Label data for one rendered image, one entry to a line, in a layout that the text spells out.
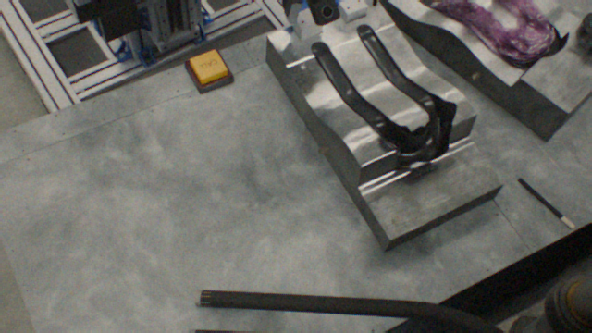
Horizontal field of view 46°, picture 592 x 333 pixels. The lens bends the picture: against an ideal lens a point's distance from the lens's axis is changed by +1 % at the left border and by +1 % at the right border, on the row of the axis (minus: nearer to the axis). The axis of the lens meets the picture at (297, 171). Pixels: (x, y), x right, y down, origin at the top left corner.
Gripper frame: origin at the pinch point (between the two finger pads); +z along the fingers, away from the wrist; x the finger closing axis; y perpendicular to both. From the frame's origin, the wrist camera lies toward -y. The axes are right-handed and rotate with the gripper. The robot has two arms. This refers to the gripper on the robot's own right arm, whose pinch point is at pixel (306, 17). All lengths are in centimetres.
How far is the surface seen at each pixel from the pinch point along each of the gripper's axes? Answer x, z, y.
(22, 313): 95, 81, -7
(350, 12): -9.4, 3.4, -1.6
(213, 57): 19.7, 8.3, 4.7
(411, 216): 2.3, 1.2, -45.4
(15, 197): 66, 4, -7
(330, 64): -0.5, 4.6, -9.6
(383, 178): 2.9, 1.9, -36.3
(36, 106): 70, 94, 59
